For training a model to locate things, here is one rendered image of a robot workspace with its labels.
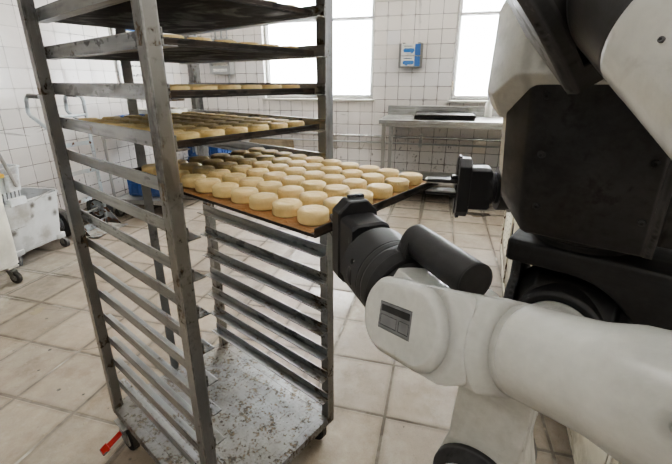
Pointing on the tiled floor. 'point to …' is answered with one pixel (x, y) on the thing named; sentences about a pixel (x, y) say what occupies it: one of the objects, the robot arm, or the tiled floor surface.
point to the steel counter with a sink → (400, 117)
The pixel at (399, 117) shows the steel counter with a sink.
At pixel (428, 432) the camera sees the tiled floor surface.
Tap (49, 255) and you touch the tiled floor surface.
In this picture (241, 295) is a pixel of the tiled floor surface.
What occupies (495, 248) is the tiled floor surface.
